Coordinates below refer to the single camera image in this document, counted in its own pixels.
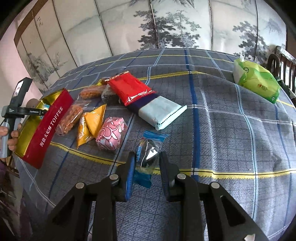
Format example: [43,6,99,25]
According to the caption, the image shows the navy and pale blue packet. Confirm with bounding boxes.
[126,93,187,131]

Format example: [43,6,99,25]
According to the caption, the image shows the person's left hand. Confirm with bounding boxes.
[0,122,23,163]

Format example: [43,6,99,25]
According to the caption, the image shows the red gold toffee box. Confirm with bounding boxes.
[15,89,74,169]

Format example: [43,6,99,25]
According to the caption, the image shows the round grey wall knob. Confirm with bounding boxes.
[26,98,40,108]

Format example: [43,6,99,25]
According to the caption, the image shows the dark clear snack packet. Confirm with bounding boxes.
[101,85,119,104]

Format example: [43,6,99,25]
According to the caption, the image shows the small gold wrapped candy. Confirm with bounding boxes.
[96,77,109,86]

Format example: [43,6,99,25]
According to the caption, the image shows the yellow orange snack bag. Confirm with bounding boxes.
[76,113,94,149]

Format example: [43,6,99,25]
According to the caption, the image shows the painted folding screen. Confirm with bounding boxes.
[14,0,287,92]

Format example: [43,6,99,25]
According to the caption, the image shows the clear bag orange snacks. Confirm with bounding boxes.
[56,100,91,136]

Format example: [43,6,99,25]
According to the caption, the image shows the orange triangular snack bag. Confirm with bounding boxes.
[85,104,107,138]

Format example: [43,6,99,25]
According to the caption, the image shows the green tissue pack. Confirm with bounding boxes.
[233,55,280,103]

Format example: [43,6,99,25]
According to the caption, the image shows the blue clear cookie packet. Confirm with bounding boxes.
[133,131,169,188]

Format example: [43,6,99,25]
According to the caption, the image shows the red foil snack packet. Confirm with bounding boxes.
[105,71,155,106]

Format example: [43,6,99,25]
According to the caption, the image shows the orange snack packet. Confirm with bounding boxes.
[78,85,106,100]

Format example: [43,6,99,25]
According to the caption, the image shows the pink white patterned packet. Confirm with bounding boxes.
[96,117,127,152]

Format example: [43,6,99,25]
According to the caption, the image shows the dark wooden chair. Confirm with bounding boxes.
[267,46,295,107]

